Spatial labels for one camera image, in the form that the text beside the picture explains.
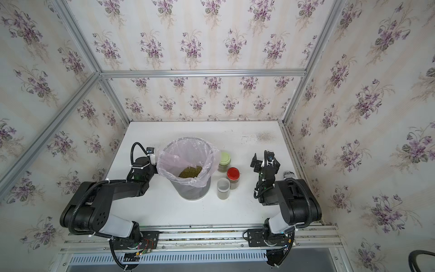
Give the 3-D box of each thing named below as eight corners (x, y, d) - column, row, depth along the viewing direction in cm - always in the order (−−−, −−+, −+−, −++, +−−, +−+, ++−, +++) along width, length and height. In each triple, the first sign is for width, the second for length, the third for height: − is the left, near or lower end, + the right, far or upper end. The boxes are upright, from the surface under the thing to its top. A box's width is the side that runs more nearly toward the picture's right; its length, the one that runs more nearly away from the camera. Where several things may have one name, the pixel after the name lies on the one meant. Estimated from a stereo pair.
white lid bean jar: (217, 199, 87) (217, 190, 78) (217, 187, 91) (217, 177, 82) (229, 199, 87) (230, 190, 78) (228, 187, 91) (230, 177, 82)
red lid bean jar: (227, 189, 89) (228, 179, 80) (226, 178, 94) (227, 166, 84) (237, 189, 89) (240, 179, 80) (237, 178, 94) (239, 166, 84)
